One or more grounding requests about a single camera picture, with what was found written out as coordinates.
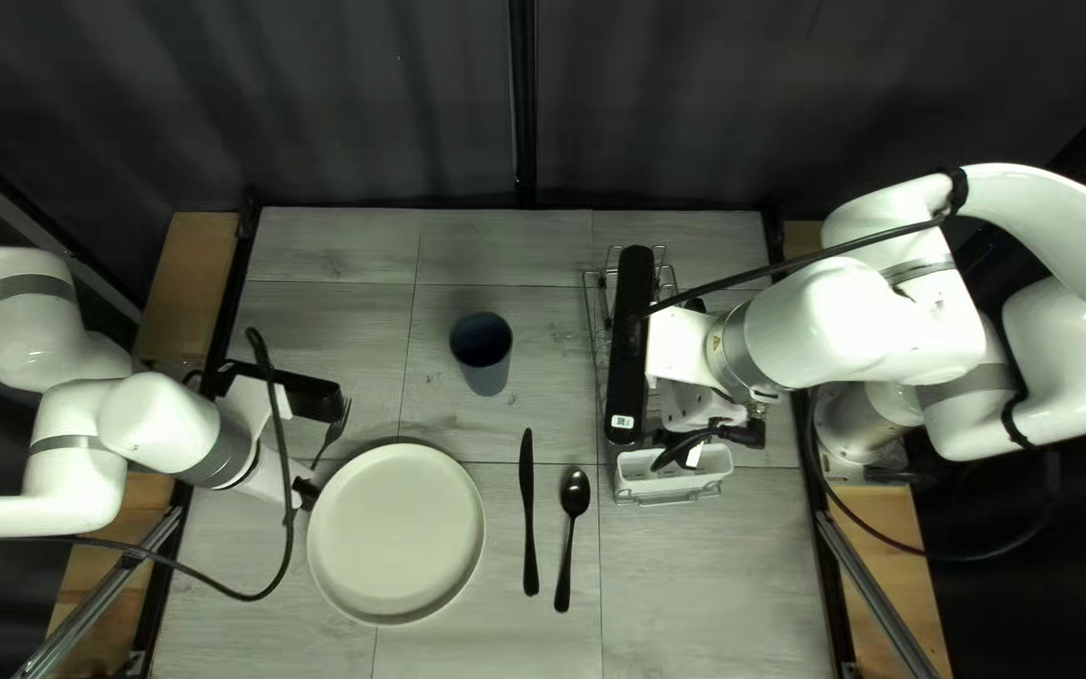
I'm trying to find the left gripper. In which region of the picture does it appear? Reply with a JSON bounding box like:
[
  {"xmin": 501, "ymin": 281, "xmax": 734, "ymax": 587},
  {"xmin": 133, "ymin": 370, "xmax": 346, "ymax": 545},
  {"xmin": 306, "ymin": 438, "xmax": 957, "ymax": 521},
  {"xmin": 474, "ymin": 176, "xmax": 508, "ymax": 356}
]
[{"xmin": 246, "ymin": 385, "xmax": 320, "ymax": 509}]

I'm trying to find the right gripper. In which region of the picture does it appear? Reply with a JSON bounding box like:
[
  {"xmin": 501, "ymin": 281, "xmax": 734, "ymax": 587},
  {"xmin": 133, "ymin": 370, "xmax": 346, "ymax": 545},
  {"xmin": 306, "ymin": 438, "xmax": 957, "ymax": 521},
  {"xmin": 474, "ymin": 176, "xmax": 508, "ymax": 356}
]
[{"xmin": 647, "ymin": 309, "xmax": 754, "ymax": 437}]

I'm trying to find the black fork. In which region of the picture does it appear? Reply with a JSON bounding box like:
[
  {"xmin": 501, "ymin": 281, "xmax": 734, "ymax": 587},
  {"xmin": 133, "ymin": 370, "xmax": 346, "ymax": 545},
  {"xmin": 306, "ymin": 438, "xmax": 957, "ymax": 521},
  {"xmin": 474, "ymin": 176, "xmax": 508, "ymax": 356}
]
[{"xmin": 309, "ymin": 396, "xmax": 354, "ymax": 473}]

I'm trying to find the pale round plate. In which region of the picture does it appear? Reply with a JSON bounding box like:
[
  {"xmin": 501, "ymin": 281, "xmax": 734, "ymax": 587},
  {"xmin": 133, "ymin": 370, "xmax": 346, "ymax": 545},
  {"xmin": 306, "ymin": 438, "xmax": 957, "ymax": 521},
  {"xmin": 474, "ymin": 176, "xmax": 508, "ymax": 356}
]
[{"xmin": 305, "ymin": 438, "xmax": 488, "ymax": 628}]

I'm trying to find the black spoon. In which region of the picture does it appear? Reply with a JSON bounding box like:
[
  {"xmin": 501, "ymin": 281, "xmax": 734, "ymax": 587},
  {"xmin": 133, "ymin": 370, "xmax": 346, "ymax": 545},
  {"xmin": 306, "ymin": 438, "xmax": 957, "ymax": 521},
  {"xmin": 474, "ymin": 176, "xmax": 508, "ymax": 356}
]
[{"xmin": 553, "ymin": 468, "xmax": 593, "ymax": 614}]

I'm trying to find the black knife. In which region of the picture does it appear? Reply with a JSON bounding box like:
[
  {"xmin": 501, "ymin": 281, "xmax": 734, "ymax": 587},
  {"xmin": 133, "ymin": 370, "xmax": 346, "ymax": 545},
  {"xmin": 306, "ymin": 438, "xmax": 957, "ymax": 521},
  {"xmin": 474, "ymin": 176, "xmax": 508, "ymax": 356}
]
[{"xmin": 517, "ymin": 427, "xmax": 541, "ymax": 598}]

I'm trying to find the dark blue cup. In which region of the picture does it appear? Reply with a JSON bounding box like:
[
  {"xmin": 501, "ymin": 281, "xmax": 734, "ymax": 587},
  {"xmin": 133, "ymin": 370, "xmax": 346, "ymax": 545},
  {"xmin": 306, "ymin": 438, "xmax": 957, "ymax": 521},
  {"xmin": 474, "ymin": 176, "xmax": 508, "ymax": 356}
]
[{"xmin": 449, "ymin": 311, "xmax": 515, "ymax": 397}]

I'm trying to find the white cutlery holder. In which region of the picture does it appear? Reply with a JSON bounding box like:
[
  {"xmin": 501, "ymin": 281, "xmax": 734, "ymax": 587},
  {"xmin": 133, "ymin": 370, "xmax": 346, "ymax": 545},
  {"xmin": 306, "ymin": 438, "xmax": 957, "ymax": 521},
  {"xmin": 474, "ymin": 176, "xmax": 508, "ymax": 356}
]
[{"xmin": 613, "ymin": 441, "xmax": 735, "ymax": 501}]

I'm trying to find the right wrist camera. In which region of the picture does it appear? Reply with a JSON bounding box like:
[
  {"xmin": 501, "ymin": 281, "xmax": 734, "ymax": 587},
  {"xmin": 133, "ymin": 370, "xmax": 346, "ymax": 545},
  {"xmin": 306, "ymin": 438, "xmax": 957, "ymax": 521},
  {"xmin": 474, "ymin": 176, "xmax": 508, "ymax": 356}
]
[{"xmin": 604, "ymin": 245, "xmax": 656, "ymax": 447}]

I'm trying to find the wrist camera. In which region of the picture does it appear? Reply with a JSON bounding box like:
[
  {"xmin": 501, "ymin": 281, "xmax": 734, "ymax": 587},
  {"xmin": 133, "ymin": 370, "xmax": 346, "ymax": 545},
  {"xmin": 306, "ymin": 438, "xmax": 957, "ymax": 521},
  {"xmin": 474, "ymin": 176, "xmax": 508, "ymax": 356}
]
[
  {"xmin": 213, "ymin": 361, "xmax": 347, "ymax": 424},
  {"xmin": 604, "ymin": 245, "xmax": 656, "ymax": 447}
]

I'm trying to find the black cable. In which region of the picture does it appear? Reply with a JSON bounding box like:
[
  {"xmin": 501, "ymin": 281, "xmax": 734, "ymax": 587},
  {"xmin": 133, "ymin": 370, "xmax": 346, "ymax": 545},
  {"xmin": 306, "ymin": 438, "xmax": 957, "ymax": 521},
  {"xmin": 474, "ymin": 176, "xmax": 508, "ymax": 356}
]
[
  {"xmin": 637, "ymin": 168, "xmax": 970, "ymax": 473},
  {"xmin": 67, "ymin": 325, "xmax": 322, "ymax": 605},
  {"xmin": 802, "ymin": 443, "xmax": 1063, "ymax": 564}
]

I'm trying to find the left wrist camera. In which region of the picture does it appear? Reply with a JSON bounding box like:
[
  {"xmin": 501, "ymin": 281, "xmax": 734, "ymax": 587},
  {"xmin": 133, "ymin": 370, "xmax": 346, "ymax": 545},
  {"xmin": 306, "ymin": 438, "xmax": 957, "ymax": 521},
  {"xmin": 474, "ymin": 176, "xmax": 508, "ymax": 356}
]
[{"xmin": 213, "ymin": 361, "xmax": 347, "ymax": 424}]

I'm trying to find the wire dish rack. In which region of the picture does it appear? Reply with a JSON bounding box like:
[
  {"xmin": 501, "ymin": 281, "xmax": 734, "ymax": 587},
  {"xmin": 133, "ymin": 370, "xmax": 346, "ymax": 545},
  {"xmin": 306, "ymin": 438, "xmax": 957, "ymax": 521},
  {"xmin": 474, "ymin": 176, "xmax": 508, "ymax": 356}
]
[{"xmin": 583, "ymin": 243, "xmax": 737, "ymax": 505}]

